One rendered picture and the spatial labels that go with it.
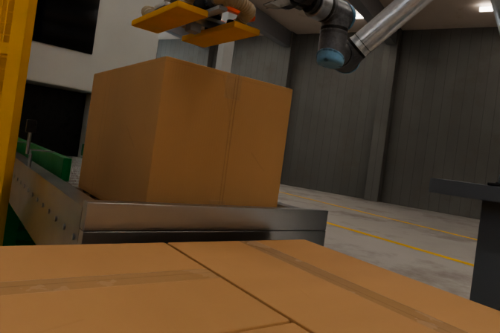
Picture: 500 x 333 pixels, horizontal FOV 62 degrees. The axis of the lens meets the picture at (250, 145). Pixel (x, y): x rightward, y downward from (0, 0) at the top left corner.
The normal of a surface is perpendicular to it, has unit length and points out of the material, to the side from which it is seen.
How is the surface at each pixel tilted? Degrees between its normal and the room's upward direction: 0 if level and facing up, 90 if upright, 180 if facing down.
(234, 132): 90
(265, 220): 90
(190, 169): 90
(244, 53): 90
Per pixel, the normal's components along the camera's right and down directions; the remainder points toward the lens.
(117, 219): 0.58, 0.07
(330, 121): -0.53, -0.08
